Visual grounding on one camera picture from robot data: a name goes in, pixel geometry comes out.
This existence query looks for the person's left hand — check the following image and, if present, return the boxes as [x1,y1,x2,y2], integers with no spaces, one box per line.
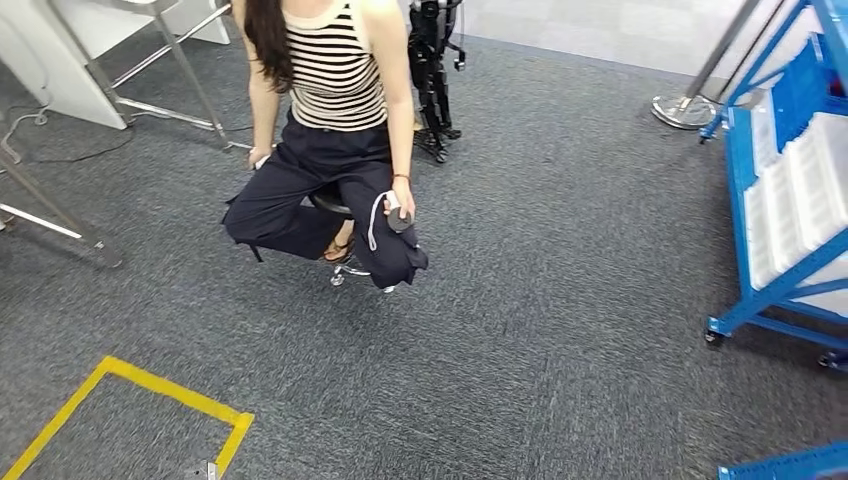
[382,177,418,223]

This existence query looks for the grey handheld controller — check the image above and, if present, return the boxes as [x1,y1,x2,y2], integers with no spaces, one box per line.
[366,190,416,253]

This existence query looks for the blue metal shelf rack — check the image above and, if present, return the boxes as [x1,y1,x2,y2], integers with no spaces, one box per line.
[698,0,848,372]
[718,441,848,480]

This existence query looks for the black swivel stool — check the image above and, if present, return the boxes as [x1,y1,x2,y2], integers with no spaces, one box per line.
[307,192,399,295]

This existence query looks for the person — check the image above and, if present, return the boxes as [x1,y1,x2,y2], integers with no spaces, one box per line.
[221,0,431,293]

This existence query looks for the black equipment stand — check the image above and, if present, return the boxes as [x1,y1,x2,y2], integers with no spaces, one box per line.
[406,0,468,164]

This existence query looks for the white plastic storage bin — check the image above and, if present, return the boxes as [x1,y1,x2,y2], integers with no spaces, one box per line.
[741,112,848,293]

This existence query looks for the blue plastic bin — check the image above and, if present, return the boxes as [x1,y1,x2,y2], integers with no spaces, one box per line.
[770,36,848,155]

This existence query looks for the black floor cable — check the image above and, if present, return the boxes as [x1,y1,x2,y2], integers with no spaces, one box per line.
[31,125,135,165]

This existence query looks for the white floor cable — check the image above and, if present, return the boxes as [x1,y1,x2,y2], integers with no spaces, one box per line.
[0,105,52,167]

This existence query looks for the chrome stanchion post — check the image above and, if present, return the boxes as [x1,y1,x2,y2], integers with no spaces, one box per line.
[650,0,764,131]

